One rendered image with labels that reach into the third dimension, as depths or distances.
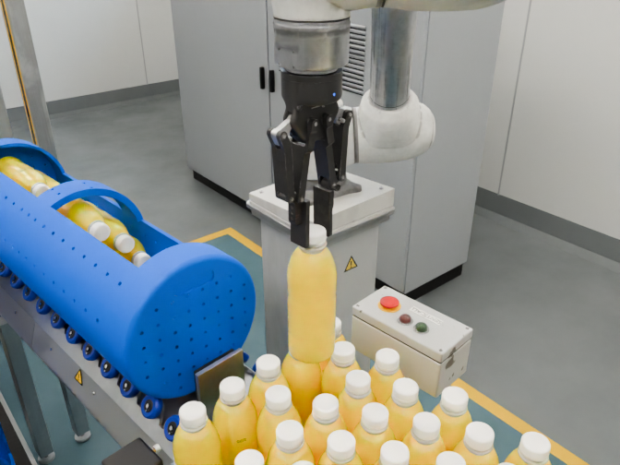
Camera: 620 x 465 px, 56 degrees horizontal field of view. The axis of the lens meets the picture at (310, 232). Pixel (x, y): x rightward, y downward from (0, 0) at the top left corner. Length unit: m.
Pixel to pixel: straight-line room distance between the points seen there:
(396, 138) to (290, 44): 0.90
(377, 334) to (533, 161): 2.83
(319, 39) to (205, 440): 0.58
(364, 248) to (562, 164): 2.19
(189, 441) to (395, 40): 0.93
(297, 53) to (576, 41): 2.98
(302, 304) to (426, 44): 1.82
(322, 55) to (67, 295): 0.70
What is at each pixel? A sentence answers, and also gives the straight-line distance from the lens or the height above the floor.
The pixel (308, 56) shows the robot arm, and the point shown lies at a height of 1.61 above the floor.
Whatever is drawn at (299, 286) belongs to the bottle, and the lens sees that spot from 0.83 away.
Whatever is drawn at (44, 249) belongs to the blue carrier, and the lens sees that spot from 1.26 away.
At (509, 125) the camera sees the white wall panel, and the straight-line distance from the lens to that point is 3.86.
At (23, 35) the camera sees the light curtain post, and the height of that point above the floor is 1.39.
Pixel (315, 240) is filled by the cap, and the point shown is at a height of 1.36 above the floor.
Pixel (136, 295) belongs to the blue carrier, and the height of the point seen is 1.20.
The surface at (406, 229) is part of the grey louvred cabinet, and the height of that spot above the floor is 0.45.
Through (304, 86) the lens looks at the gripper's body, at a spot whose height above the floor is 1.57.
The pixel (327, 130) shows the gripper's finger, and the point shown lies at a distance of 0.76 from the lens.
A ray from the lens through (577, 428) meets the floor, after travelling 2.61.
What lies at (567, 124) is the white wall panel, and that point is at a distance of 3.67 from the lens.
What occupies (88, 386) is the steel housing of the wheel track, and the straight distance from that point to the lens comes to 1.36.
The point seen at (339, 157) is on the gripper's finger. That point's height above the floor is 1.46.
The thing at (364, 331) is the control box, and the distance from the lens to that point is 1.13.
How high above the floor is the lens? 1.75
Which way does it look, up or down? 28 degrees down
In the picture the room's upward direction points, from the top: straight up
